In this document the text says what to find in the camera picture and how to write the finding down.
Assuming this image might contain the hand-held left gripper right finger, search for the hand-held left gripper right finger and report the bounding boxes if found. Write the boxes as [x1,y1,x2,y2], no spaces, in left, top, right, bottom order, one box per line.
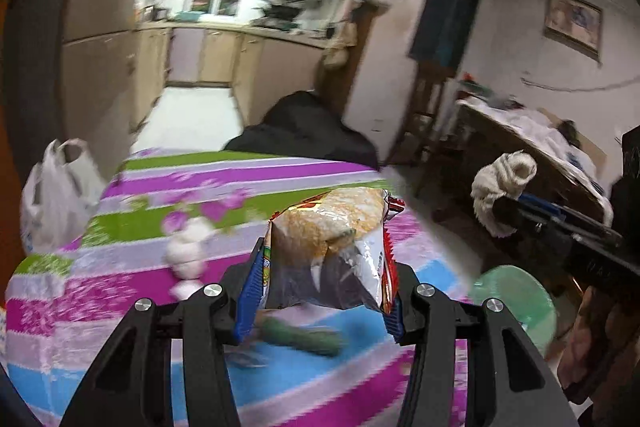
[382,252,581,427]

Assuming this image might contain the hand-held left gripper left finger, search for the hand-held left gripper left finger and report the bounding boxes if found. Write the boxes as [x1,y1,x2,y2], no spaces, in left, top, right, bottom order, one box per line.
[60,237,266,427]

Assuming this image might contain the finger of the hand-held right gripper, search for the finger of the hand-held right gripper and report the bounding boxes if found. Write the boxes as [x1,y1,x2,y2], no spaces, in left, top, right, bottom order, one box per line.
[492,194,623,258]

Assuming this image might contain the white knitted sock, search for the white knitted sock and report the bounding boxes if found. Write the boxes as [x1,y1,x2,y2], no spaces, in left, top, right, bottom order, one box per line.
[471,149,538,238]

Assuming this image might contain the silver snack bag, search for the silver snack bag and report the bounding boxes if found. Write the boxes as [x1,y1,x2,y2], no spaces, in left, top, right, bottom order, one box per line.
[260,187,406,313]

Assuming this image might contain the person's right hand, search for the person's right hand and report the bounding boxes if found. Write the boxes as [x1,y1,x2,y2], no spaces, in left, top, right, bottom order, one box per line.
[557,287,640,408]

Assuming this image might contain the green cloth roll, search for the green cloth roll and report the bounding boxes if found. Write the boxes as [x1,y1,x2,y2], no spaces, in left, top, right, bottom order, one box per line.
[260,319,343,357]

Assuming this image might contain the green plastic stool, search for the green plastic stool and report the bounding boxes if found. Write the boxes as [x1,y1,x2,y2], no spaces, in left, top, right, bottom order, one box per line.
[467,264,558,358]

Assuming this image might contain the white fluffy plush cloth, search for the white fluffy plush cloth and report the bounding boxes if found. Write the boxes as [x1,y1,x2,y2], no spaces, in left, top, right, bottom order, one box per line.
[164,216,217,300]

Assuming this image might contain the white sheet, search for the white sheet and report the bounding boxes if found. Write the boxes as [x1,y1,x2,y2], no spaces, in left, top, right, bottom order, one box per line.
[480,104,608,192]

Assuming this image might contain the dark wooden side table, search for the dark wooden side table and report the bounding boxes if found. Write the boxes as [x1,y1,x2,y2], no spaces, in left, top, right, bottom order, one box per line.
[452,99,616,228]

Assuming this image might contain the striped floral tablecloth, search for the striped floral tablecloth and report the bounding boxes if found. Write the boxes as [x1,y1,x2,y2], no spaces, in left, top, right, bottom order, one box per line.
[0,147,501,427]

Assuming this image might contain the wooden chair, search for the wooden chair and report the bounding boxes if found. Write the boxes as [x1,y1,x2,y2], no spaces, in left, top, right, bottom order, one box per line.
[400,62,451,158]

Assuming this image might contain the black bag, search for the black bag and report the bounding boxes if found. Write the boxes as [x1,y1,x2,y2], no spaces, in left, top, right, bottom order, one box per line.
[222,91,380,170]

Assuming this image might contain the dark hanging towels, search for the dark hanging towels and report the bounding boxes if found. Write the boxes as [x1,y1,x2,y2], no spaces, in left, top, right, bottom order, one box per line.
[409,0,487,70]

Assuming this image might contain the beige kitchen cabinets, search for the beige kitchen cabinets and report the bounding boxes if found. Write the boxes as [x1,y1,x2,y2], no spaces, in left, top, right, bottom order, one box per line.
[135,19,336,118]

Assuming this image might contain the hanging beige cloth bags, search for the hanging beige cloth bags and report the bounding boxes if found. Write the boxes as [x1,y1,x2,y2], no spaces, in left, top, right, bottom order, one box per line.
[322,22,358,70]

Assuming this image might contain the grey refrigerator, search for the grey refrigerator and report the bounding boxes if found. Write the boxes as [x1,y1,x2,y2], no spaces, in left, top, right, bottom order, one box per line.
[62,0,146,132]

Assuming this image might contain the black wok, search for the black wok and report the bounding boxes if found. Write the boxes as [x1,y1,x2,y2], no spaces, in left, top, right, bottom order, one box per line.
[255,0,301,20]

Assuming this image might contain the framed wall picture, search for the framed wall picture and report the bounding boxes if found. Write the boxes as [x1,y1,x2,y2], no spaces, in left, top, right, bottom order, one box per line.
[542,0,603,60]

